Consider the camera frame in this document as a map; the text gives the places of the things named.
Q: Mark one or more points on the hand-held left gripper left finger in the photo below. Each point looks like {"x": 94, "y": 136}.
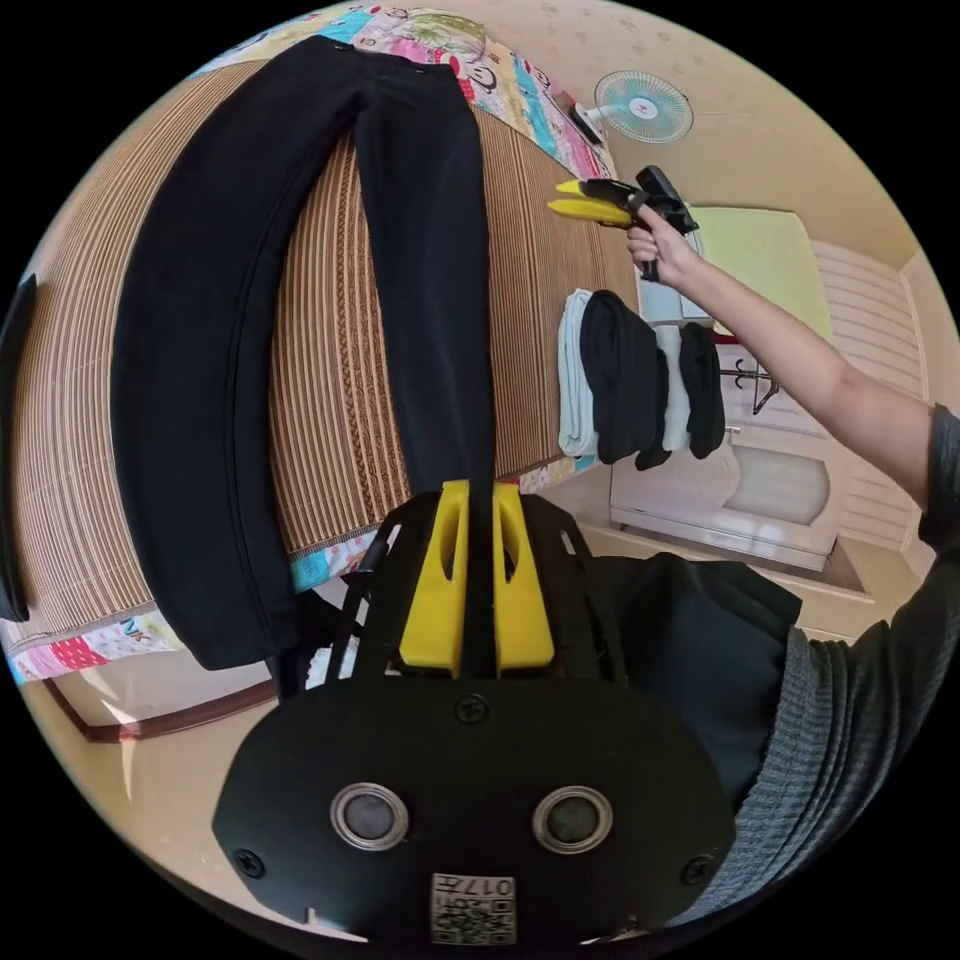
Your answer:
{"x": 431, "y": 615}

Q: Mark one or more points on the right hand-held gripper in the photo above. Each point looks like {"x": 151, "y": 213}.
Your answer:
{"x": 611, "y": 193}

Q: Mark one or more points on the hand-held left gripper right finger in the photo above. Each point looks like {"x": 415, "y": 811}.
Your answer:
{"x": 525, "y": 622}

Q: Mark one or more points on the black pants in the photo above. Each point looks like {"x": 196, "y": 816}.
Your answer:
{"x": 195, "y": 375}

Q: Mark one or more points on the person's right forearm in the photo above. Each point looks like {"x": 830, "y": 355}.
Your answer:
{"x": 810, "y": 360}

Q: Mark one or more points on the person's right hand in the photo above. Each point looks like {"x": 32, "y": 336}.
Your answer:
{"x": 667, "y": 251}

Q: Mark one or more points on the white and teal fan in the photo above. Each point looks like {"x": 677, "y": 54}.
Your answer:
{"x": 643, "y": 106}

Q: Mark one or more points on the pile of clothes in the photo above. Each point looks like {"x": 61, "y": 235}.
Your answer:
{"x": 622, "y": 375}

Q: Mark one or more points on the window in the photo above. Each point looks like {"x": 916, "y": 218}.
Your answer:
{"x": 765, "y": 262}

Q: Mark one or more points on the bed with woven mat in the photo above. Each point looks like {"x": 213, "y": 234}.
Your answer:
{"x": 337, "y": 337}

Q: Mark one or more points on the white cupboard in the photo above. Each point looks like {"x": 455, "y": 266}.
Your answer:
{"x": 787, "y": 487}

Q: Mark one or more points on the person's body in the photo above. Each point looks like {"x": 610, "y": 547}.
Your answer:
{"x": 862, "y": 712}

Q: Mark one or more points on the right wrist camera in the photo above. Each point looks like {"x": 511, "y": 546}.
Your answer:
{"x": 660, "y": 187}

